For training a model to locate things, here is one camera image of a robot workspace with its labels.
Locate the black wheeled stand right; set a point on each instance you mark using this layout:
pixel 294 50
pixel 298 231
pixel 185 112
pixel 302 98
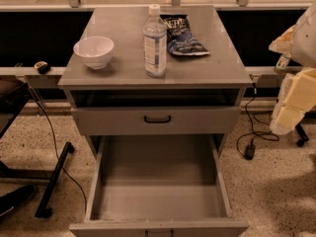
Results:
pixel 303 138

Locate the black stand leg left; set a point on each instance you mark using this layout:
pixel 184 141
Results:
pixel 43 211

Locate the blue chip bag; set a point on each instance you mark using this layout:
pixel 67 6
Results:
pixel 180 40

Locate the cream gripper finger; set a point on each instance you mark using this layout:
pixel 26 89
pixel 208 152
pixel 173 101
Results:
pixel 296 97
pixel 282 44

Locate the white bowl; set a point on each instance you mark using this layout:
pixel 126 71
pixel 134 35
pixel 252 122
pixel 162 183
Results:
pixel 94 52

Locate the black shoe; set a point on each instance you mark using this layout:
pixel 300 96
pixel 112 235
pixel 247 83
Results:
pixel 12 200

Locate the open grey lower drawer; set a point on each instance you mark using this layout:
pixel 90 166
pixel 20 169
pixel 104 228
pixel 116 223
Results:
pixel 158 186

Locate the clear plastic water bottle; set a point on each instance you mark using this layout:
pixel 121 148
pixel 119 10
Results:
pixel 155 43

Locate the closed grey upper drawer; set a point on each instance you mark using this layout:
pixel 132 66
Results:
pixel 161 120

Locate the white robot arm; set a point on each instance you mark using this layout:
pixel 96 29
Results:
pixel 303 47

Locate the grey drawer cabinet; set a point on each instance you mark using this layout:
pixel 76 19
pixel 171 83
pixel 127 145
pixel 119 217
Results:
pixel 216 80

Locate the small black yellow object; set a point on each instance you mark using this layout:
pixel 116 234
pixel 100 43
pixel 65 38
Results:
pixel 42 67

